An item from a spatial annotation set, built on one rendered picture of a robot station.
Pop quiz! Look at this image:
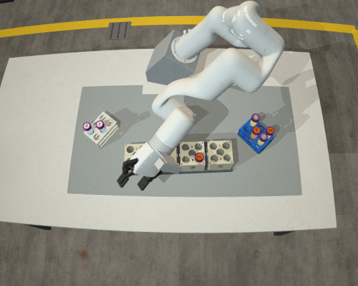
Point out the beige bucket adapter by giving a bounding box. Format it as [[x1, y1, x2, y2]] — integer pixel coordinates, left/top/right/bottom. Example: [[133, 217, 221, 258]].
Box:
[[124, 144, 143, 161], [206, 140, 233, 170], [171, 148, 178, 162], [179, 141, 205, 172]]

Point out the blue tube rack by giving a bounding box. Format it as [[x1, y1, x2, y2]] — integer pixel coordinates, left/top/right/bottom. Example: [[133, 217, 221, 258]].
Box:
[[238, 119, 274, 154]]

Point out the grey bench mat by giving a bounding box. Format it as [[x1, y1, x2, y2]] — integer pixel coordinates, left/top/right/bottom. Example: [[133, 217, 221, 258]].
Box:
[[67, 85, 302, 197]]

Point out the white tube rack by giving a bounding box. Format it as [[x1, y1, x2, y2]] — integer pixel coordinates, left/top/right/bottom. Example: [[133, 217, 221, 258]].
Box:
[[84, 113, 120, 149]]

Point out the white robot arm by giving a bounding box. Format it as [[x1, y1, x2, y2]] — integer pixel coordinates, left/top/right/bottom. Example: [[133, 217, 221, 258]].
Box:
[[150, 1, 285, 174]]

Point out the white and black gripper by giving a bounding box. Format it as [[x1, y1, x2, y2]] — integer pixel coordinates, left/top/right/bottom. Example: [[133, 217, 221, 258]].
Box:
[[117, 141, 163, 191]]

